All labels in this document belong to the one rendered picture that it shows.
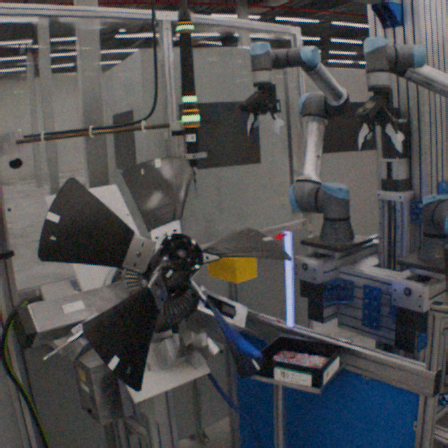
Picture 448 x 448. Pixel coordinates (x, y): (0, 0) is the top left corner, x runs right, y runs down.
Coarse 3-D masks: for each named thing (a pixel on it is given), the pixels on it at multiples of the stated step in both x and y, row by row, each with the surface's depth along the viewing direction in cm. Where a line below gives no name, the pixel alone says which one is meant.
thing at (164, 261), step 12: (168, 240) 128; (180, 240) 131; (192, 240) 131; (156, 252) 128; (168, 252) 127; (192, 252) 129; (156, 264) 127; (168, 264) 124; (180, 264) 126; (192, 264) 128; (144, 276) 132; (168, 276) 126; (180, 276) 125; (192, 276) 128; (168, 288) 132; (180, 288) 135
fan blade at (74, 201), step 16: (64, 192) 123; (80, 192) 124; (64, 208) 123; (80, 208) 124; (96, 208) 125; (48, 224) 121; (64, 224) 122; (80, 224) 124; (96, 224) 125; (112, 224) 126; (64, 240) 123; (80, 240) 124; (96, 240) 125; (112, 240) 126; (128, 240) 127; (48, 256) 121; (64, 256) 123; (80, 256) 125; (96, 256) 126; (112, 256) 127
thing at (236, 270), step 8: (208, 264) 189; (216, 264) 185; (224, 264) 181; (232, 264) 178; (240, 264) 178; (248, 264) 180; (256, 264) 183; (208, 272) 190; (216, 272) 186; (224, 272) 182; (232, 272) 179; (240, 272) 178; (248, 272) 181; (256, 272) 183; (232, 280) 180; (240, 280) 179
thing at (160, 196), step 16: (160, 160) 149; (176, 160) 149; (128, 176) 148; (144, 176) 147; (160, 176) 146; (176, 176) 145; (144, 192) 145; (160, 192) 143; (176, 192) 142; (144, 208) 143; (160, 208) 141; (176, 208) 139; (160, 224) 139
